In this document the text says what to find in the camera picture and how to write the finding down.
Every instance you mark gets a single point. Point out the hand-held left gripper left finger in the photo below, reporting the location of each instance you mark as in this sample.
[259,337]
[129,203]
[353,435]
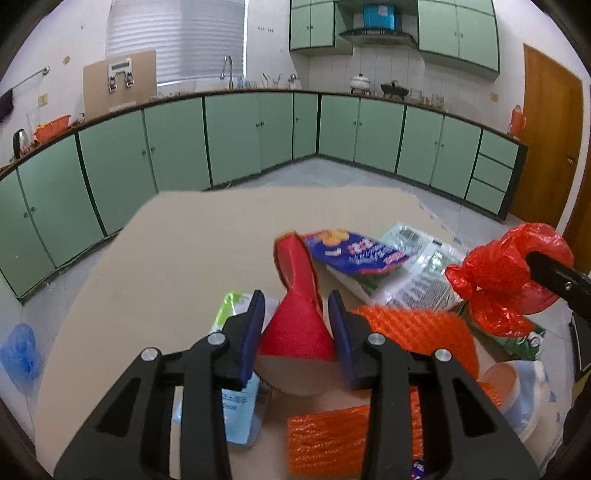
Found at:
[251,332]

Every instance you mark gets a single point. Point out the brown wooden door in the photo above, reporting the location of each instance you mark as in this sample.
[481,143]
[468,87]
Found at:
[549,138]

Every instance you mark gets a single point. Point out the white cooking pot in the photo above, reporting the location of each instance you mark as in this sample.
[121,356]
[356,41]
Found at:
[360,84]

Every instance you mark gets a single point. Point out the steel range hood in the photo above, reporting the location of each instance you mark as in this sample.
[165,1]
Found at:
[376,37]

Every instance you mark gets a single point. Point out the orange plastic basin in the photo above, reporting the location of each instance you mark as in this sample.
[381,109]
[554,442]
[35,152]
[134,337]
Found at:
[53,129]

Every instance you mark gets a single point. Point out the white orange paper bowl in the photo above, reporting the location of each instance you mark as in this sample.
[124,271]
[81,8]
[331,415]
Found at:
[521,401]

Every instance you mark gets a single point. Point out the white green printed packet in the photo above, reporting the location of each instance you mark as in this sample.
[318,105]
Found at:
[429,281]

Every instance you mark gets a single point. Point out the white window blind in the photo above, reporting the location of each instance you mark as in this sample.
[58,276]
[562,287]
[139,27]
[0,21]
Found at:
[184,37]

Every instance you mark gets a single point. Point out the steel electric kettle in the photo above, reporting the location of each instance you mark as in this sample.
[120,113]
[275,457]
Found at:
[20,144]

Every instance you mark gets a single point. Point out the red plastic bag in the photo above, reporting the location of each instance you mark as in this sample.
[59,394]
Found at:
[494,272]

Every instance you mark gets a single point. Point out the row of glass jars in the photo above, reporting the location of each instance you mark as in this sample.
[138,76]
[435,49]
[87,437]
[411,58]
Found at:
[425,98]

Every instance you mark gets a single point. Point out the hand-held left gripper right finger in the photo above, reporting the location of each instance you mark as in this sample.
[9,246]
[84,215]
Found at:
[339,341]

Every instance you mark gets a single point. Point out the blue snack packet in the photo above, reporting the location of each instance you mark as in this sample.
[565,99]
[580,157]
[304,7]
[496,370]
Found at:
[355,254]

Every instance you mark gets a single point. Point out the green snack packet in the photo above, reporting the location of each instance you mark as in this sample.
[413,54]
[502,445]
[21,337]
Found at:
[521,344]

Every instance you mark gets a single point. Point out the green wall cabinet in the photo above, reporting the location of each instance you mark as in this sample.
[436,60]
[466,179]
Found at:
[311,23]
[461,32]

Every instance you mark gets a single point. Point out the blue green milk carton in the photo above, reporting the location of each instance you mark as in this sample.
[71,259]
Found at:
[240,410]

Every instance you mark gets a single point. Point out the green white flat packet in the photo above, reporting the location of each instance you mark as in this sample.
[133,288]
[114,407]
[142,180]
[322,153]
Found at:
[364,284]

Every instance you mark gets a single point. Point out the green base cabinet row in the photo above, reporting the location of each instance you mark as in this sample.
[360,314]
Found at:
[175,143]

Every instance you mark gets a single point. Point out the dark hanging towel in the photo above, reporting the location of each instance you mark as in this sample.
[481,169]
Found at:
[5,107]

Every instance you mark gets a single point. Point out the black wok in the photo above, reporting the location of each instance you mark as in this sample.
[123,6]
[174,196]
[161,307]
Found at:
[393,88]

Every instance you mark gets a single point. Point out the crushed red paper cup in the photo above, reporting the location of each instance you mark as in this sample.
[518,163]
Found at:
[295,327]

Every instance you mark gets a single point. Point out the utensil drying rack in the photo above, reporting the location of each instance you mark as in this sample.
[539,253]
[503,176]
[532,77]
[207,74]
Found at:
[271,81]

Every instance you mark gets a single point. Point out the red thermos flask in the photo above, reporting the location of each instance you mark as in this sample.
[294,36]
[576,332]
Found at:
[518,121]

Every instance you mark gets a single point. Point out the clear packet with barcode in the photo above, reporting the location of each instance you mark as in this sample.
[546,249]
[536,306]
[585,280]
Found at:
[406,237]

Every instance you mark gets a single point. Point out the metal towel bar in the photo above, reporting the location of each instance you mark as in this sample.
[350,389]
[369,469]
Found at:
[32,76]

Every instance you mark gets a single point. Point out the blue plastic bag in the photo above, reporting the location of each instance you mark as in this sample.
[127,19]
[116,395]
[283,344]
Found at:
[18,353]

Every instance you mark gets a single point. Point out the chrome kitchen faucet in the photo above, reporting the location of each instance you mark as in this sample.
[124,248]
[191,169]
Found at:
[229,69]

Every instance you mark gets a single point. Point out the orange foam net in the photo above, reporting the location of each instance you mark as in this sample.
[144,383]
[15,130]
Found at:
[425,332]
[323,438]

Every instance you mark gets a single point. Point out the green base cabinet with drawers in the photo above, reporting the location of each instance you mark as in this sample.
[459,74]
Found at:
[415,143]

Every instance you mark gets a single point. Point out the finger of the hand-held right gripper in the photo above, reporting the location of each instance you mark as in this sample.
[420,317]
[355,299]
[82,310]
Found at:
[558,277]

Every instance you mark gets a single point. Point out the blue box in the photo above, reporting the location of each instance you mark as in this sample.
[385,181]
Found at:
[379,16]

